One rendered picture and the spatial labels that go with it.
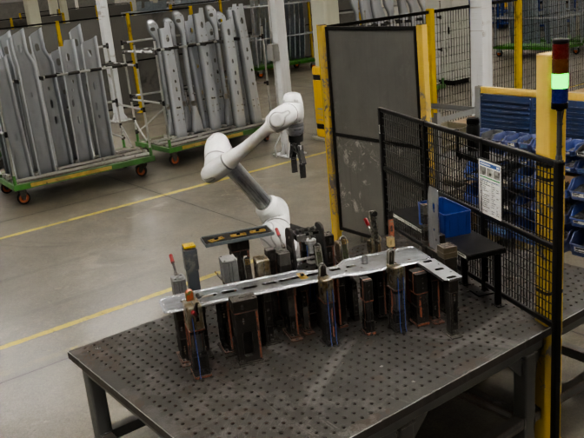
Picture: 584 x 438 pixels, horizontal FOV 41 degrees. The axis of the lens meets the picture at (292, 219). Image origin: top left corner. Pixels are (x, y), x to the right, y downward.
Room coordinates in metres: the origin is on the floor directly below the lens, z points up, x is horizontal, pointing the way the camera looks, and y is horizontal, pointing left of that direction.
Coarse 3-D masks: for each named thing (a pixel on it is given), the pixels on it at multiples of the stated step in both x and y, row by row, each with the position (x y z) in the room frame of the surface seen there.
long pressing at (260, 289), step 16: (368, 256) 3.78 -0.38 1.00; (384, 256) 3.76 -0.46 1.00; (400, 256) 3.74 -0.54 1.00; (416, 256) 3.71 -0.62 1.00; (288, 272) 3.66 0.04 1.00; (304, 272) 3.64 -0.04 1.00; (336, 272) 3.60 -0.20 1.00; (352, 272) 3.58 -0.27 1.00; (368, 272) 3.57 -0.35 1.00; (208, 288) 3.54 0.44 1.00; (224, 288) 3.53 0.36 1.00; (240, 288) 3.51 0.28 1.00; (256, 288) 3.49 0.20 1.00; (272, 288) 3.48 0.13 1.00; (288, 288) 3.48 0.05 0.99; (160, 304) 3.41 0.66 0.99; (176, 304) 3.38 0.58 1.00; (208, 304) 3.36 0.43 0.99
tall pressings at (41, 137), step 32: (0, 64) 9.63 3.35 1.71; (32, 64) 9.81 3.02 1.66; (64, 64) 10.28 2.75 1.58; (96, 64) 10.52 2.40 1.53; (0, 96) 9.57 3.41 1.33; (32, 96) 9.78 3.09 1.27; (64, 96) 10.48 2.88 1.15; (96, 96) 10.48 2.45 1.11; (0, 128) 9.68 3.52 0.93; (32, 128) 9.72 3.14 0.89; (64, 128) 10.11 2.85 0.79; (96, 128) 10.41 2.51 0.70; (32, 160) 9.82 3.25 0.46; (64, 160) 10.09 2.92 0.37
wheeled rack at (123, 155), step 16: (112, 64) 10.67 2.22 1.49; (128, 64) 10.50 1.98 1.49; (16, 80) 9.64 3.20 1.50; (112, 80) 11.06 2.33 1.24; (144, 112) 10.29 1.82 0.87; (96, 160) 10.22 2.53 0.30; (112, 160) 10.09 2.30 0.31; (128, 160) 10.15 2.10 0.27; (144, 160) 10.21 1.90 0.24; (0, 176) 9.80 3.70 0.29; (32, 176) 9.51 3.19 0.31; (48, 176) 9.58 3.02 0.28; (64, 176) 9.60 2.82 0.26; (80, 176) 9.72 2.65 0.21
